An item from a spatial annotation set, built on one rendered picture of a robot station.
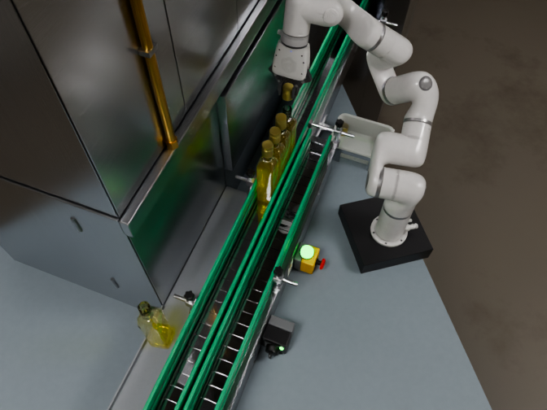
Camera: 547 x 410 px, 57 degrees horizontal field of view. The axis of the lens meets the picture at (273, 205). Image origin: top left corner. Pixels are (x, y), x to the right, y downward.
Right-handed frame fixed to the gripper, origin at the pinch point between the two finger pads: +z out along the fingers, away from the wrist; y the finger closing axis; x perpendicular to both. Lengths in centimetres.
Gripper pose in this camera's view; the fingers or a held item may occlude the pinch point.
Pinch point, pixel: (287, 89)
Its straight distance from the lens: 155.2
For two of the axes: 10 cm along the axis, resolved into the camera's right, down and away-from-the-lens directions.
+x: 3.6, -6.2, 6.9
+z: -1.0, 7.1, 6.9
